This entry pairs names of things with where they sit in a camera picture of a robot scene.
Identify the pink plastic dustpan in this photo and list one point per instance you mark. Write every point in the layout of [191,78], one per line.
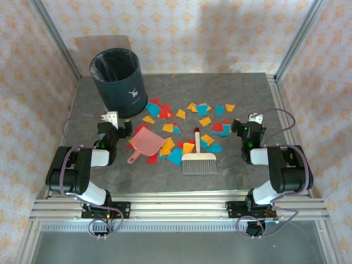
[148,143]

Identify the white hand brush red cap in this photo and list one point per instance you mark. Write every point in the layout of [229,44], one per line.
[199,165]

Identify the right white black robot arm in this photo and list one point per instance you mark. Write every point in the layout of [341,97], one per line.
[288,176]

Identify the dark blue waste bin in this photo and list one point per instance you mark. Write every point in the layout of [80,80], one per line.
[121,96]

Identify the clear plastic bin liner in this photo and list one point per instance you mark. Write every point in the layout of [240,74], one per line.
[94,72]

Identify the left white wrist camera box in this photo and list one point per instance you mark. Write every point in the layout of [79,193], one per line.
[112,118]

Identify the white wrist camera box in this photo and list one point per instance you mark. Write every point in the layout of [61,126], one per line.
[257,118]
[112,118]

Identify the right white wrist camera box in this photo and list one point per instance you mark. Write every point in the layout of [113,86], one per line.
[257,118]

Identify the aluminium side rail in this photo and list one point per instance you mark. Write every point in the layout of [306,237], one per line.
[275,89]
[73,96]

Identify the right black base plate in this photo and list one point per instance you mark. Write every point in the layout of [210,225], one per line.
[233,210]

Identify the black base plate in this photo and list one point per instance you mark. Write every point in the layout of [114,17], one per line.
[233,210]
[124,210]

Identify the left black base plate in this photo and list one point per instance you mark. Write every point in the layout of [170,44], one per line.
[124,210]

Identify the aluminium cross rail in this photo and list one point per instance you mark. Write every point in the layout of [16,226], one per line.
[178,209]

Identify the aluminium frame post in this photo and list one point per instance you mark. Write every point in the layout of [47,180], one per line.
[57,38]
[299,38]

